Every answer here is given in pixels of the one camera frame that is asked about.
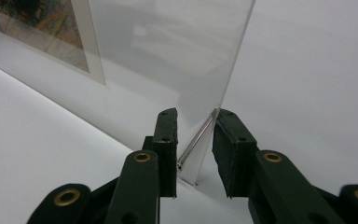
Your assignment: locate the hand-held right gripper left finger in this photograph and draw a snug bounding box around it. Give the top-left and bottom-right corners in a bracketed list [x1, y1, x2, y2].
[141, 107, 179, 199]

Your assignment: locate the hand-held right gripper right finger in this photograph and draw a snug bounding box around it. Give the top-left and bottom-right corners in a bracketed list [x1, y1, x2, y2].
[211, 107, 260, 199]

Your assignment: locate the clear acrylic photo frame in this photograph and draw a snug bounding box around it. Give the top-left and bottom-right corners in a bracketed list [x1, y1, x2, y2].
[0, 0, 257, 188]

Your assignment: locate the painting print with white border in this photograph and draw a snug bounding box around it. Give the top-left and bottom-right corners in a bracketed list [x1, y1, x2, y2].
[0, 0, 107, 87]

